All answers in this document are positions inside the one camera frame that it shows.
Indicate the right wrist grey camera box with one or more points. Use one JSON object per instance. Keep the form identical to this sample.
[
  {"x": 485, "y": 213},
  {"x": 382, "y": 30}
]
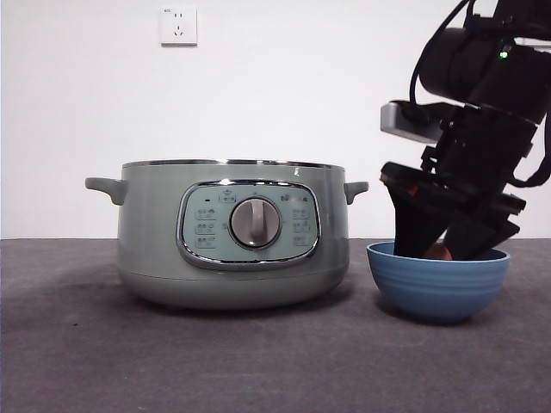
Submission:
[{"x": 394, "y": 118}]

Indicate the brown egg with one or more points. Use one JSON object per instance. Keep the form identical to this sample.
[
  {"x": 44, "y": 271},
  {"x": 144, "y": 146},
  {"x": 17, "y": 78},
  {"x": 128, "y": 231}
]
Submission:
[{"x": 439, "y": 253}]

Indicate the pale green electric steamer pot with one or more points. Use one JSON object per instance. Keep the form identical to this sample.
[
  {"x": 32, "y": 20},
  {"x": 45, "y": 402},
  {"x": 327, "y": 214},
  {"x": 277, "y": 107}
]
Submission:
[{"x": 146, "y": 241}]

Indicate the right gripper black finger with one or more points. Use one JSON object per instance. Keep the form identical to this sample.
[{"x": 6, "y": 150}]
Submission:
[
  {"x": 417, "y": 215},
  {"x": 478, "y": 236}
]

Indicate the white wall socket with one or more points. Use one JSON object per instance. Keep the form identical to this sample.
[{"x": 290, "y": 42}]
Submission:
[{"x": 178, "y": 26}]

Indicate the blue ribbed bowl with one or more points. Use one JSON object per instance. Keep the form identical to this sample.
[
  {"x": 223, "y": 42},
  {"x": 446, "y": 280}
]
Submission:
[{"x": 435, "y": 292}]

